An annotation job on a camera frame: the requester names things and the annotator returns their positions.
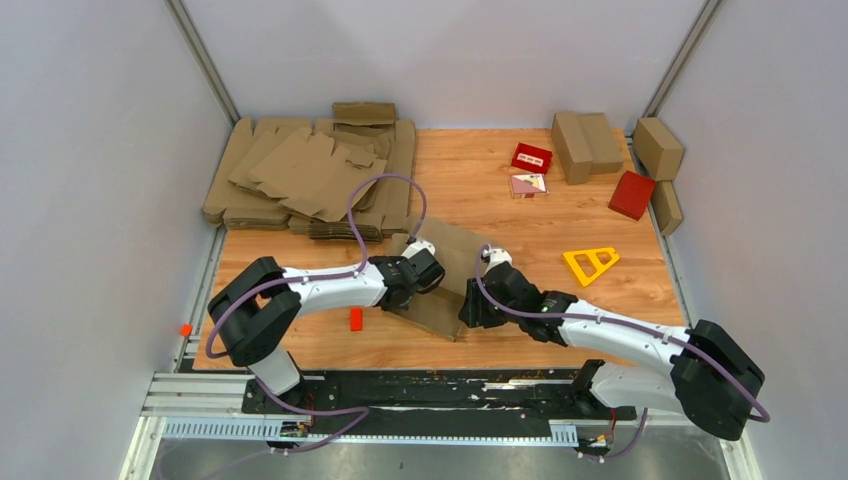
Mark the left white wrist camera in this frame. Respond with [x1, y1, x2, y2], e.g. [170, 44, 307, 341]
[402, 239, 436, 259]

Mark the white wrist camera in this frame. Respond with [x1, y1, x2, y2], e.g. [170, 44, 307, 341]
[480, 244, 513, 273]
[402, 239, 436, 259]

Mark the red box with white labels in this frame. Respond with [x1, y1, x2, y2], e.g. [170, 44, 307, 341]
[510, 142, 553, 174]

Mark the folded cardboard box lower right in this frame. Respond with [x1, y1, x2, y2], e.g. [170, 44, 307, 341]
[651, 181, 683, 237]

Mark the stack of flat cardboard blanks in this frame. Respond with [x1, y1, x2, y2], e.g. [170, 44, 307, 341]
[202, 102, 418, 242]

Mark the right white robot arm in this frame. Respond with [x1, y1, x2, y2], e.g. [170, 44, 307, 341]
[459, 261, 771, 440]

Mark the pink white picture card box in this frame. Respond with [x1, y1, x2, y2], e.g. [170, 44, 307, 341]
[509, 173, 549, 199]

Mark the folded cardboard box corner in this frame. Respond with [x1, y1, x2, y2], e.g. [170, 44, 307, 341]
[632, 117, 685, 181]

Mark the folded cardboard box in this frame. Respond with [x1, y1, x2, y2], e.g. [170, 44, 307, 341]
[551, 111, 592, 185]
[651, 181, 683, 237]

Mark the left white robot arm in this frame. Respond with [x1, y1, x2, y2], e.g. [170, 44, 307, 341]
[207, 245, 445, 413]

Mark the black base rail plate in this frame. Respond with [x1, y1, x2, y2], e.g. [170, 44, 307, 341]
[283, 368, 637, 438]

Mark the folded cardboard box left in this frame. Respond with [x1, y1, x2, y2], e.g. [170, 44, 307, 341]
[551, 111, 592, 185]

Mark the white slotted cable duct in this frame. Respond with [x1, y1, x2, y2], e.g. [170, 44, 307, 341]
[162, 418, 581, 446]

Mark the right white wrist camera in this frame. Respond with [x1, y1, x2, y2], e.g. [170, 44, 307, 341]
[480, 244, 513, 273]

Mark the yellow plastic triangle frame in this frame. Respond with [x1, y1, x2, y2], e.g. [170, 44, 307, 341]
[562, 247, 620, 287]

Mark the small red block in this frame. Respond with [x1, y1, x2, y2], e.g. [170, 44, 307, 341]
[349, 307, 364, 332]

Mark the brown cardboard box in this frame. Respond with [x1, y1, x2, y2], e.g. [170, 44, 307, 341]
[390, 216, 496, 342]

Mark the dark red box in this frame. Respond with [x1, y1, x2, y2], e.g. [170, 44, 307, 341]
[608, 171, 657, 221]

